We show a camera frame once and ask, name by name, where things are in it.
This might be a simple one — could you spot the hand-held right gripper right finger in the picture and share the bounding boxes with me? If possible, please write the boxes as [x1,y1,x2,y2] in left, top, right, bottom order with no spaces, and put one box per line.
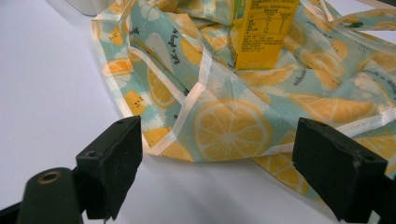
[291,117,389,224]

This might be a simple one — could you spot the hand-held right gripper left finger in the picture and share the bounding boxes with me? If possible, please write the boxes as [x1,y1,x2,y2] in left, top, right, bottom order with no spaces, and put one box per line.
[75,115,144,221]

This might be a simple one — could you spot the lemon print fabric bag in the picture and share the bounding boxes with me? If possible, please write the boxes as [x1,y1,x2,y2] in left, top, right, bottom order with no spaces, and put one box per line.
[91,0,396,203]

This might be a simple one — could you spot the yellow drink carton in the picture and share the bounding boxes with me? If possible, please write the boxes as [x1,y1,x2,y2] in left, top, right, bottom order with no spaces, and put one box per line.
[229,0,301,71]

